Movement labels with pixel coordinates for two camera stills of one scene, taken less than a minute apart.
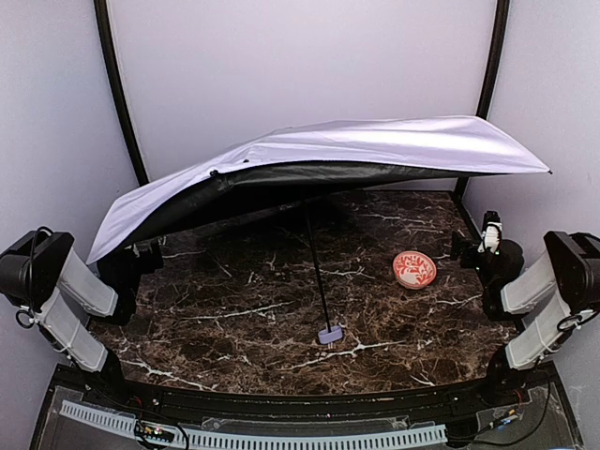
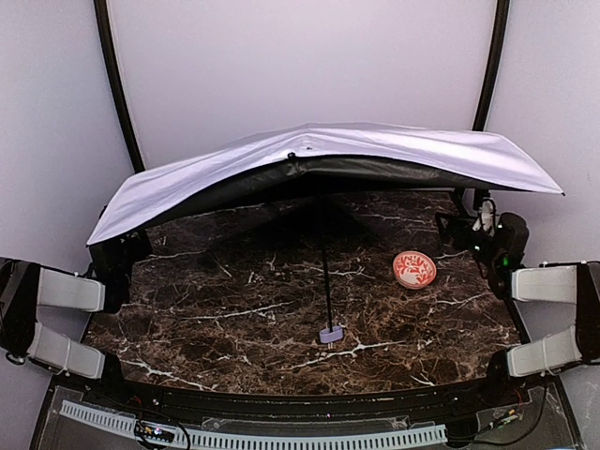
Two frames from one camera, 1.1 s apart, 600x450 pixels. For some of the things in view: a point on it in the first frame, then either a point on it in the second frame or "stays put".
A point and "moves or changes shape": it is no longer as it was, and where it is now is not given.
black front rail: x=457 y=401 stays put
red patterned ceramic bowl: x=413 y=270 stays put
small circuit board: x=154 y=432 stays put
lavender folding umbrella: x=315 y=168 moves or changes shape
